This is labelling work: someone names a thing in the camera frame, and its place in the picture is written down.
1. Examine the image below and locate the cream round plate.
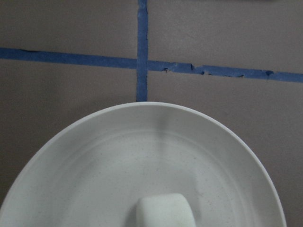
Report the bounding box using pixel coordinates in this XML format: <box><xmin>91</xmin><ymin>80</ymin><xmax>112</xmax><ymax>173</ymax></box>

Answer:
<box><xmin>0</xmin><ymin>102</ymin><xmax>286</xmax><ymax>227</ymax></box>

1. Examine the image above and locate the white steamed bun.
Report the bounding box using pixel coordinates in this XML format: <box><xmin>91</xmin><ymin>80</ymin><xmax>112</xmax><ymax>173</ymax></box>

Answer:
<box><xmin>135</xmin><ymin>193</ymin><xmax>196</xmax><ymax>227</ymax></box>

